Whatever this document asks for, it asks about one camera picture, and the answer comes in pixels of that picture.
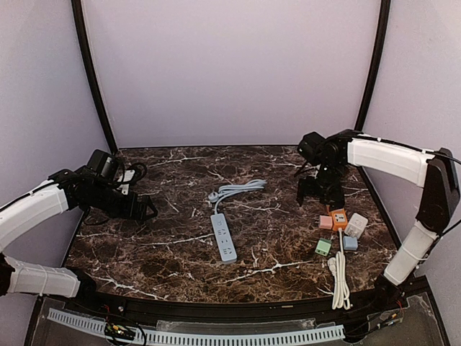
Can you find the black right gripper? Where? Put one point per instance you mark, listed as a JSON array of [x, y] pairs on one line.
[[318, 185]]

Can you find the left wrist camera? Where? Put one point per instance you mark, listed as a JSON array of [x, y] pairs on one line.
[[103, 164]]

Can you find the green plug adapter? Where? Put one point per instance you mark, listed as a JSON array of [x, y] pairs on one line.
[[323, 247]]

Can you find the light blue plug adapter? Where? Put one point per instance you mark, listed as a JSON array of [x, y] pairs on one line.
[[350, 243]]

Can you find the white cube socket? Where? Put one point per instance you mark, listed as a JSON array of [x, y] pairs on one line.
[[356, 226]]

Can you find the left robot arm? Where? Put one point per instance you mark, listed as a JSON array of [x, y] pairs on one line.
[[59, 193]]

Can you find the orange power strip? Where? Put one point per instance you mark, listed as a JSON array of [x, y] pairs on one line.
[[339, 218]]

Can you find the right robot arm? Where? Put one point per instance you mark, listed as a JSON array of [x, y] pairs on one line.
[[420, 207]]

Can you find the right black frame post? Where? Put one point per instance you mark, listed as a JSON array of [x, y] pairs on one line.
[[382, 25]]

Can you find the left black frame post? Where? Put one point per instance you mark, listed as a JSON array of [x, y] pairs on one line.
[[91, 75]]

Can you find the grey slotted cable duct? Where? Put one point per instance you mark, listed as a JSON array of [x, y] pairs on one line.
[[182, 333]]

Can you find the black front table rail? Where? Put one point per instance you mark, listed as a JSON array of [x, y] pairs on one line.
[[148, 312]]

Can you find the blue power strip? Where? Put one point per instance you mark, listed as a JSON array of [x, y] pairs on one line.
[[223, 238]]

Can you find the pink plug adapter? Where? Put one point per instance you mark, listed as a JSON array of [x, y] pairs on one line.
[[325, 222]]

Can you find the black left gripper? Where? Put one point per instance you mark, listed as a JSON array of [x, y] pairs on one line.
[[135, 206]]

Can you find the black frame post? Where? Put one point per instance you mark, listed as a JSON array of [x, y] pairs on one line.
[[382, 25], [91, 75]]

